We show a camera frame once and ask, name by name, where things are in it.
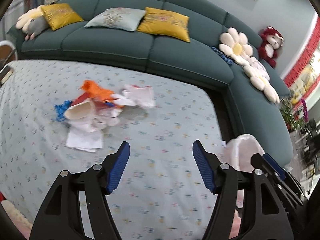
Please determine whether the red plush bear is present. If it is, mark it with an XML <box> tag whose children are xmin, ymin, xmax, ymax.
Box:
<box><xmin>258</xmin><ymin>26</ymin><xmax>285</xmax><ymax>68</ymax></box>

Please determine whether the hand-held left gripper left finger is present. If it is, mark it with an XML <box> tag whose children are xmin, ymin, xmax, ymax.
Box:
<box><xmin>29</xmin><ymin>141</ymin><xmax>130</xmax><ymax>240</ymax></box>

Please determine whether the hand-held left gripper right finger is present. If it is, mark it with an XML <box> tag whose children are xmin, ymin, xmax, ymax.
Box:
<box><xmin>192</xmin><ymin>140</ymin><xmax>294</xmax><ymax>240</ymax></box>

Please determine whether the blue beaded cloth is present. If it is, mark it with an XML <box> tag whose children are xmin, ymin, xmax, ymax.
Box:
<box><xmin>211</xmin><ymin>46</ymin><xmax>234</xmax><ymax>67</ymax></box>

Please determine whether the white napkin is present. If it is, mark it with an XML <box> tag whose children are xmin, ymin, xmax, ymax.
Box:
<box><xmin>65</xmin><ymin>119</ymin><xmax>104</xmax><ymax>153</ymax></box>

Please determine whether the floral light blue tablecloth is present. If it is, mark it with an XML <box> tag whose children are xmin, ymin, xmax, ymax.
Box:
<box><xmin>0</xmin><ymin>59</ymin><xmax>244</xmax><ymax>240</ymax></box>

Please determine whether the red bordered wall poster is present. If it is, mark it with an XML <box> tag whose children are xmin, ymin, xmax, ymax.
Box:
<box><xmin>282</xmin><ymin>17</ymin><xmax>320</xmax><ymax>105</ymax></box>

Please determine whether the dark hardcover book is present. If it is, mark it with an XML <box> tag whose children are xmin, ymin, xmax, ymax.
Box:
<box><xmin>0</xmin><ymin>65</ymin><xmax>13</xmax><ymax>85</ymax></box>

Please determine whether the teal corner sofa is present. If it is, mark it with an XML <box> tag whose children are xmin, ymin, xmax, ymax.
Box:
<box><xmin>6</xmin><ymin>0</ymin><xmax>294</xmax><ymax>165</ymax></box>

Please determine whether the lavender ruffled cushion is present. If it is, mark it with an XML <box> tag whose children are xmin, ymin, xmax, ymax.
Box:
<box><xmin>246</xmin><ymin>56</ymin><xmax>269</xmax><ymax>78</ymax></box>

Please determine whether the pale pink garment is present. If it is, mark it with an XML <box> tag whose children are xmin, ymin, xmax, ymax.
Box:
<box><xmin>222</xmin><ymin>134</ymin><xmax>267</xmax><ymax>210</ymax></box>

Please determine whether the purple orchid plant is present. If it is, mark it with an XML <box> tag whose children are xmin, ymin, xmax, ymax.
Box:
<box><xmin>300</xmin><ymin>99</ymin><xmax>309</xmax><ymax>123</ymax></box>

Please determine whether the red paper cup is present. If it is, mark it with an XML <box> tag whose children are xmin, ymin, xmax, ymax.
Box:
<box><xmin>64</xmin><ymin>95</ymin><xmax>97</xmax><ymax>121</ymax></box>

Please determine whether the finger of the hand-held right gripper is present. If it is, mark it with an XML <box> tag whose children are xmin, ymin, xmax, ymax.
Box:
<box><xmin>262</xmin><ymin>154</ymin><xmax>304</xmax><ymax>199</ymax></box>
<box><xmin>251</xmin><ymin>153</ymin><xmax>303</xmax><ymax>207</ymax></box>

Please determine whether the orange snack wrapper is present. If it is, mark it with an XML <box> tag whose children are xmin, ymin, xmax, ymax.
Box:
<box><xmin>79</xmin><ymin>80</ymin><xmax>125</xmax><ymax>108</ymax></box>

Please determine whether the yellow embroidered pillow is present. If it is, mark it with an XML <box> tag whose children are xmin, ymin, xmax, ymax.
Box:
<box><xmin>41</xmin><ymin>3</ymin><xmax>84</xmax><ymax>31</ymax></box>
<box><xmin>137</xmin><ymin>7</ymin><xmax>190</xmax><ymax>42</ymax></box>

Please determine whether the green potted plant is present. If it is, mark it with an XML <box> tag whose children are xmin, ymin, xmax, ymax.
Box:
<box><xmin>279</xmin><ymin>97</ymin><xmax>308</xmax><ymax>131</ymax></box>

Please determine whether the white paper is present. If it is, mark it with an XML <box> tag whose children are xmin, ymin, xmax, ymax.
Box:
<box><xmin>92</xmin><ymin>104</ymin><xmax>121</xmax><ymax>131</ymax></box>

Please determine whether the grey plush toy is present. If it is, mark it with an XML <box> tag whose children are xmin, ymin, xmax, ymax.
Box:
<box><xmin>24</xmin><ymin>17</ymin><xmax>49</xmax><ymax>41</ymax></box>

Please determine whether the white pink garment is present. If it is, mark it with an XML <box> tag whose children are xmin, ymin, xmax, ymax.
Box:
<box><xmin>121</xmin><ymin>84</ymin><xmax>156</xmax><ymax>109</ymax></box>

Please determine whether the light blue embroidered pillow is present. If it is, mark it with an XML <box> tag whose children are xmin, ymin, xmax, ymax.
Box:
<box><xmin>84</xmin><ymin>7</ymin><xmax>147</xmax><ymax>32</ymax></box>

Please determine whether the blue plastic wrapper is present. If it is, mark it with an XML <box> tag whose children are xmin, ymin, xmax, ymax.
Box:
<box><xmin>55</xmin><ymin>100</ymin><xmax>73</xmax><ymax>122</ymax></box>

